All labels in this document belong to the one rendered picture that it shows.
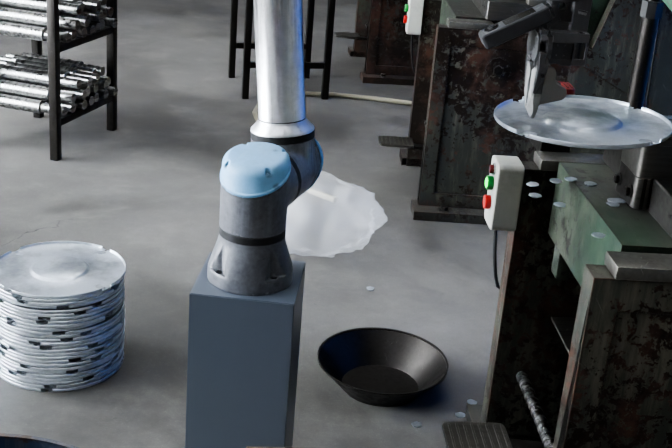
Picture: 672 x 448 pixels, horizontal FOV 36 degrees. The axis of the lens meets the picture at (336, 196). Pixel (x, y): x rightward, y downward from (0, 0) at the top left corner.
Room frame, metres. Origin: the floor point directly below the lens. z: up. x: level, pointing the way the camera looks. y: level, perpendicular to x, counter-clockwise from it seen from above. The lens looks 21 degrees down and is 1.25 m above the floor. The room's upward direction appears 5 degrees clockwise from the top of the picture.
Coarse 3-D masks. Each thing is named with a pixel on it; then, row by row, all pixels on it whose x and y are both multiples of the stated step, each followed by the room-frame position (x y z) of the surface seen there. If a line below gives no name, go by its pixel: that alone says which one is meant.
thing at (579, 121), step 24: (576, 96) 1.81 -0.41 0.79; (504, 120) 1.65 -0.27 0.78; (528, 120) 1.66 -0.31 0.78; (552, 120) 1.64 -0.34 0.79; (576, 120) 1.65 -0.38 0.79; (600, 120) 1.65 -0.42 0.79; (624, 120) 1.68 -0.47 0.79; (648, 120) 1.69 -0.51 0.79; (576, 144) 1.53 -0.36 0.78; (600, 144) 1.54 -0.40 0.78; (624, 144) 1.55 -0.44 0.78; (648, 144) 1.55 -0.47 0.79
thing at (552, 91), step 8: (552, 72) 1.64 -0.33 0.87; (544, 80) 1.64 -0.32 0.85; (552, 80) 1.64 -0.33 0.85; (544, 88) 1.64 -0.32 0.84; (552, 88) 1.64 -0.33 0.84; (560, 88) 1.64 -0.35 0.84; (528, 96) 1.65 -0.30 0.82; (536, 96) 1.63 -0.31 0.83; (544, 96) 1.64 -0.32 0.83; (552, 96) 1.64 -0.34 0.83; (560, 96) 1.65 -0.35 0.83; (528, 104) 1.65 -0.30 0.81; (536, 104) 1.64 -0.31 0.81; (528, 112) 1.66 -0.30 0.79; (536, 112) 1.65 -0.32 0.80
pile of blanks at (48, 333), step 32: (0, 288) 1.99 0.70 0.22; (0, 320) 1.98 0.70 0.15; (32, 320) 1.95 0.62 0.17; (64, 320) 1.97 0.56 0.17; (96, 320) 1.99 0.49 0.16; (0, 352) 1.99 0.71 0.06; (32, 352) 1.95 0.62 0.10; (64, 352) 1.96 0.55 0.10; (96, 352) 2.00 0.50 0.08; (32, 384) 1.95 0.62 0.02; (64, 384) 1.97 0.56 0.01
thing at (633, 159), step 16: (656, 144) 1.61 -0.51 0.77; (624, 160) 1.70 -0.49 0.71; (640, 160) 1.63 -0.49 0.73; (656, 160) 1.63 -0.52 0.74; (624, 176) 1.69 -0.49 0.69; (640, 176) 1.63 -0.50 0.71; (656, 176) 1.63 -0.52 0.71; (624, 192) 1.65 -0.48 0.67; (640, 192) 1.63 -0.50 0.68; (640, 208) 1.63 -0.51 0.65
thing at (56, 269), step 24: (0, 264) 2.09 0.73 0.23; (24, 264) 2.10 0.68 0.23; (48, 264) 2.10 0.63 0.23; (72, 264) 2.11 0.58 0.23; (96, 264) 2.13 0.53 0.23; (120, 264) 2.14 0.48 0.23; (24, 288) 1.99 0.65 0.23; (48, 288) 1.99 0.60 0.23; (72, 288) 2.00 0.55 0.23; (96, 288) 2.01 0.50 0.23
